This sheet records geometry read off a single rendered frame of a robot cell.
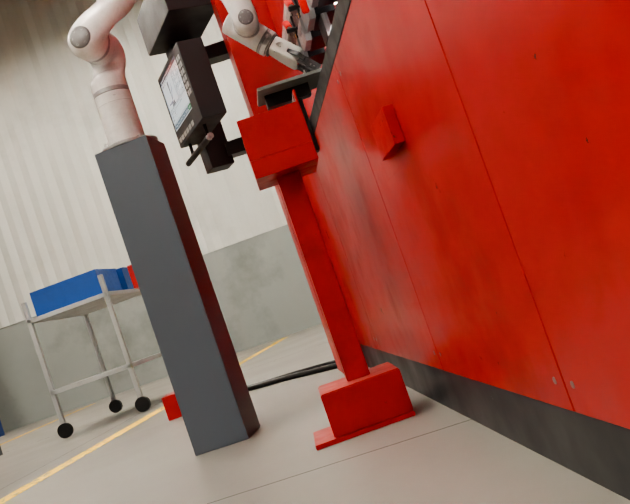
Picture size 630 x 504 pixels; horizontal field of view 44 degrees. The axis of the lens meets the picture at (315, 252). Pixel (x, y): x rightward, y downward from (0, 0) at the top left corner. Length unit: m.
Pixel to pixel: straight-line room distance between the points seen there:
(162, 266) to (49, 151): 8.37
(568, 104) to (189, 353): 1.87
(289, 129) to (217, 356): 0.84
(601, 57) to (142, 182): 1.98
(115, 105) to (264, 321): 7.38
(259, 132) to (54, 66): 9.12
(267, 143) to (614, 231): 1.26
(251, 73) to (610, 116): 2.81
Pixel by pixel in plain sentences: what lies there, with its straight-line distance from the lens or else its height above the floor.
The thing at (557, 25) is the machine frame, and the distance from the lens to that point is 0.76.
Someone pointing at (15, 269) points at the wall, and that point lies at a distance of 10.93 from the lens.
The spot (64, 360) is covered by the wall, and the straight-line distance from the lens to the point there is 10.72.
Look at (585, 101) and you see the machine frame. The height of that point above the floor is 0.43.
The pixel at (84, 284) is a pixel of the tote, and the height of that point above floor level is 0.94.
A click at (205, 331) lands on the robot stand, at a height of 0.36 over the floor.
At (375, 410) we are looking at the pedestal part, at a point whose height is 0.04.
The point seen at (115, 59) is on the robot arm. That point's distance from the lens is 2.76.
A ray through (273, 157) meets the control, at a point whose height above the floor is 0.70.
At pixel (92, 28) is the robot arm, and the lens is 2.67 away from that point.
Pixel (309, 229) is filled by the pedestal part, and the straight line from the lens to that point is 1.96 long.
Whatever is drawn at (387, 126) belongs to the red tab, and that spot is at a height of 0.59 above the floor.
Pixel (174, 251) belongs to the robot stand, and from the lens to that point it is 2.48.
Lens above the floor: 0.35
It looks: 3 degrees up
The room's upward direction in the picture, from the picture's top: 19 degrees counter-clockwise
